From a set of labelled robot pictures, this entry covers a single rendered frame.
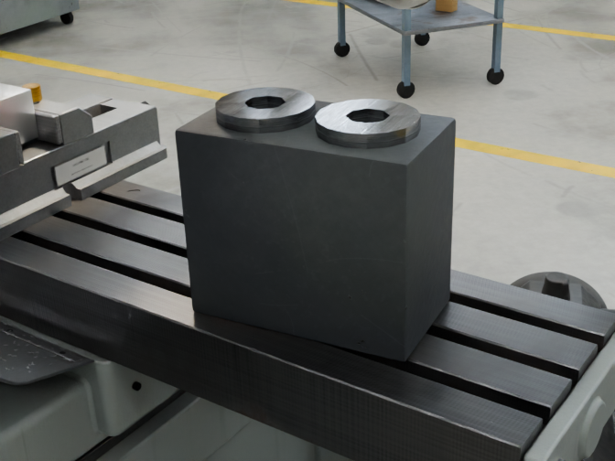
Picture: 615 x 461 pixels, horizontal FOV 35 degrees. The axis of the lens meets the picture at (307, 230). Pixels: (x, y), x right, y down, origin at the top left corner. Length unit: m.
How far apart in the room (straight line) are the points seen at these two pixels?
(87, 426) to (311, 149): 0.44
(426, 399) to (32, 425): 0.42
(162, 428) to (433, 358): 0.42
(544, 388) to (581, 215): 2.51
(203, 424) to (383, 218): 0.52
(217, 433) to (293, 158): 0.54
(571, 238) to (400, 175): 2.42
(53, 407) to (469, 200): 2.50
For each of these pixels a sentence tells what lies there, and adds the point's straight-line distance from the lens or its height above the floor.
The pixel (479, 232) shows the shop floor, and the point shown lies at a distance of 3.16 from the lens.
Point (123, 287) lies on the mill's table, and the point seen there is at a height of 0.91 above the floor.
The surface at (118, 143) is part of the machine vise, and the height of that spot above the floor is 0.96.
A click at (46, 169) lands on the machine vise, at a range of 1.18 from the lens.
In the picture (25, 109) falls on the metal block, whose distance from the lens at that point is 1.18.
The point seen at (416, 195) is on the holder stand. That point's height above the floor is 1.07.
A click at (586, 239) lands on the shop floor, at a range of 3.17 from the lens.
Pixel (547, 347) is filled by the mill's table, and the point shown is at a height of 0.91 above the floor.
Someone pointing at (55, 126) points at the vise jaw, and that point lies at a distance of 1.18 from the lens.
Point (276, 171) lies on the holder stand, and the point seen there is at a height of 1.08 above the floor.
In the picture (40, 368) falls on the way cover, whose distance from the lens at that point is 1.01.
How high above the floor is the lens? 1.39
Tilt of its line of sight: 26 degrees down
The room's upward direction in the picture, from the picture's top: 2 degrees counter-clockwise
